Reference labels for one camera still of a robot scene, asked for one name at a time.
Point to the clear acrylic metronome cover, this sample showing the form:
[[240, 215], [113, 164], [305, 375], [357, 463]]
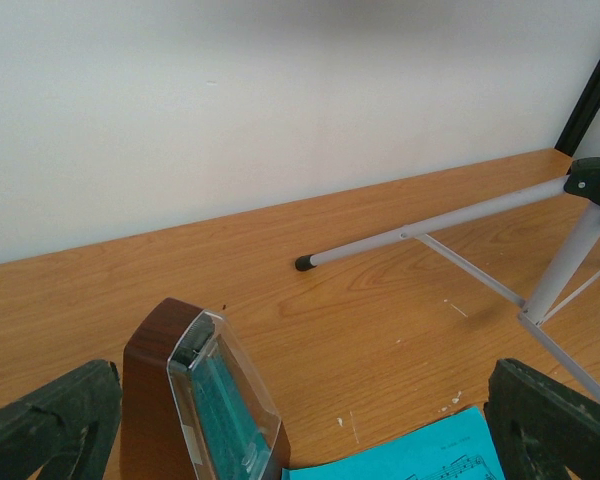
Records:
[[231, 427]]

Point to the brown wooden metronome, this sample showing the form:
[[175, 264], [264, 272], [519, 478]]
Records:
[[152, 443]]

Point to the black aluminium frame post right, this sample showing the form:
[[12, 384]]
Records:
[[582, 115]]

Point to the white tripod music stand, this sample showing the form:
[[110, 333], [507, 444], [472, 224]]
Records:
[[582, 180]]

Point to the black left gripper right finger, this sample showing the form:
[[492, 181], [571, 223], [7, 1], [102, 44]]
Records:
[[541, 428]]

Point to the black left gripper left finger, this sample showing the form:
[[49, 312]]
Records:
[[64, 429]]

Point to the blue sheet music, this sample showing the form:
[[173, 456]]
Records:
[[457, 447]]

